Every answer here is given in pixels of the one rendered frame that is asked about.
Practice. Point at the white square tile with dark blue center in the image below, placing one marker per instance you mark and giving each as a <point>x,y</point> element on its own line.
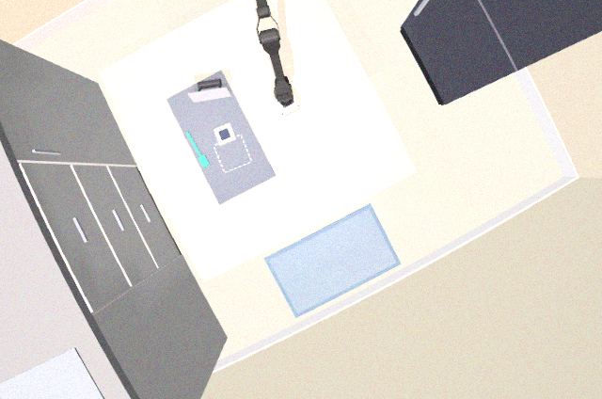
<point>224,134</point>

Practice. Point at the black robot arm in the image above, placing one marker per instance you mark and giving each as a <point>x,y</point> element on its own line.
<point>269,39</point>

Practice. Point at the turquoise small trowel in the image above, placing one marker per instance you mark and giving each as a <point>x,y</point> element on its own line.
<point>202,158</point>

